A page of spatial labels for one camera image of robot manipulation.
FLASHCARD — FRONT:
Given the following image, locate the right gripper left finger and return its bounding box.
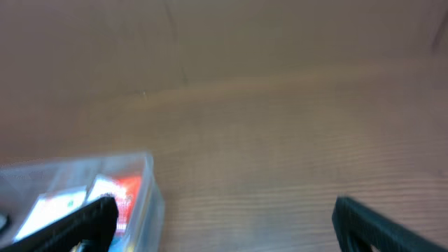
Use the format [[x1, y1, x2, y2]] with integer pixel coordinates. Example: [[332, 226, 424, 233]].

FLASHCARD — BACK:
[[1, 195, 118, 252]]

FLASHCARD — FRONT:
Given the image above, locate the black bottle white cap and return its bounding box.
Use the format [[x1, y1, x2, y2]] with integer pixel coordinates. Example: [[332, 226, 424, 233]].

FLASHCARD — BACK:
[[0, 212, 11, 234]]

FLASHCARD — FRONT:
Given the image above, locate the clear plastic container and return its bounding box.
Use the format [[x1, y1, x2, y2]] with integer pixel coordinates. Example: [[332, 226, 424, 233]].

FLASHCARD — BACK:
[[1, 153, 165, 251]]

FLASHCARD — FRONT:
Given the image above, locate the red Panadol box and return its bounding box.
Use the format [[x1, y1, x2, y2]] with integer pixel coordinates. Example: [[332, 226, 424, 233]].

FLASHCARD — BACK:
[[85, 174, 141, 237]]

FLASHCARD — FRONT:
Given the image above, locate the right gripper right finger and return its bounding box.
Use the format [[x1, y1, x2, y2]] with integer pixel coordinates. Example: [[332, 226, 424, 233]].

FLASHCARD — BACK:
[[332, 197, 447, 252]]

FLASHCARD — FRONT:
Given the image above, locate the blue yellow VapoDrops box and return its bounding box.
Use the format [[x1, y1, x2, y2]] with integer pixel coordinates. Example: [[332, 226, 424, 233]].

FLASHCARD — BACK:
[[108, 236, 129, 252]]

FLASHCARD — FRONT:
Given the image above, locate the white blue Hansaplast box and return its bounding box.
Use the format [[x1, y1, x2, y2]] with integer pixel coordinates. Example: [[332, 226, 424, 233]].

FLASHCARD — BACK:
[[13, 186, 87, 242]]

